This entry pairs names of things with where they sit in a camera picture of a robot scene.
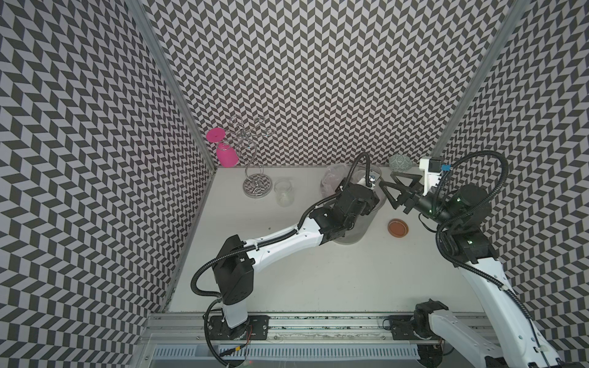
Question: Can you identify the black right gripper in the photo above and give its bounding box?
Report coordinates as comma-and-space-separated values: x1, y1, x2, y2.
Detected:
379, 170, 460, 229

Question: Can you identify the orange jar lid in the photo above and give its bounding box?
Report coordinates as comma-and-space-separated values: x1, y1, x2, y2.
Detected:
387, 219, 409, 239

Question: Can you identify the grey mesh waste bin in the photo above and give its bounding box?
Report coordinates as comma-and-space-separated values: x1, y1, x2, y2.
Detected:
334, 173, 386, 246

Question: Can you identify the glass jar with mung beans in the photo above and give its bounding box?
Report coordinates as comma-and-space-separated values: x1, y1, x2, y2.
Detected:
274, 179, 294, 207

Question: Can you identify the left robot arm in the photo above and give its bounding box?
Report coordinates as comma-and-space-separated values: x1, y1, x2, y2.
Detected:
190, 152, 380, 330

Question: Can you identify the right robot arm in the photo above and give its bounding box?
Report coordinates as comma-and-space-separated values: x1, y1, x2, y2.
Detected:
379, 150, 579, 367

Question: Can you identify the green patterned ceramic bowl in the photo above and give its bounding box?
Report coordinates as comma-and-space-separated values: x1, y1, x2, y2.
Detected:
388, 153, 414, 173

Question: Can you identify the clear plastic bin liner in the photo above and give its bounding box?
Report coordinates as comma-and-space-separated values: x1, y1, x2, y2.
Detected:
320, 163, 349, 198

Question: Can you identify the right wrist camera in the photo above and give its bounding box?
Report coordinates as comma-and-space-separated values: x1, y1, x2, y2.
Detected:
419, 157, 451, 196

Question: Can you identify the wire stand with pink discs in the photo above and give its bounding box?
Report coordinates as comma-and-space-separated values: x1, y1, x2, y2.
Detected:
206, 115, 273, 199

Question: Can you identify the aluminium corner frame post right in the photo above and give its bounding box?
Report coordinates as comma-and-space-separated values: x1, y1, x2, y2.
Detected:
429, 0, 531, 157

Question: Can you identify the aluminium corner frame post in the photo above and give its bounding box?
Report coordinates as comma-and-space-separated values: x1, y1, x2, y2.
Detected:
429, 0, 531, 157
125, 0, 216, 172

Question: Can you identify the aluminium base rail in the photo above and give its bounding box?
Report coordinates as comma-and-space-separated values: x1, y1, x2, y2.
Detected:
129, 308, 506, 367

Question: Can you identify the aluminium corner frame post left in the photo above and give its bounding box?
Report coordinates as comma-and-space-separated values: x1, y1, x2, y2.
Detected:
125, 0, 216, 172

